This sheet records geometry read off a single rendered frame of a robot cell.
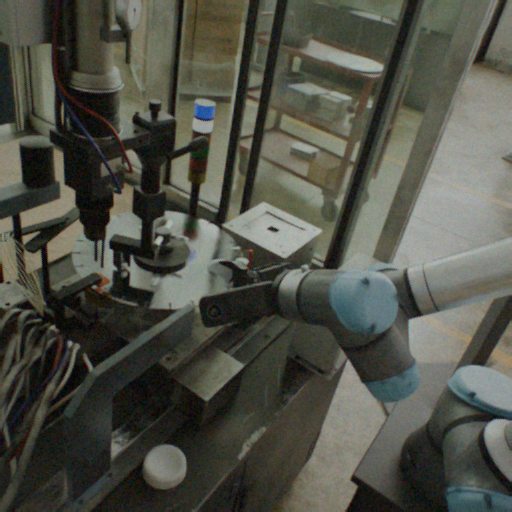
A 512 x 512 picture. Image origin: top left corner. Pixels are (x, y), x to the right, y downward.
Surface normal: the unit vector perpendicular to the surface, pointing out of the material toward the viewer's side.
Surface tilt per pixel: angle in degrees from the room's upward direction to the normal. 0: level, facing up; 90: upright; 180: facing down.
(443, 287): 71
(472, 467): 78
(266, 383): 0
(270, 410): 0
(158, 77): 90
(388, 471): 0
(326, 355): 90
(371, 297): 57
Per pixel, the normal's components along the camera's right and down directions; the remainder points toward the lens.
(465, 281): -0.41, 0.14
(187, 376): 0.17, -0.81
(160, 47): -0.56, 0.39
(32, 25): 0.81, 0.43
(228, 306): 0.08, 0.07
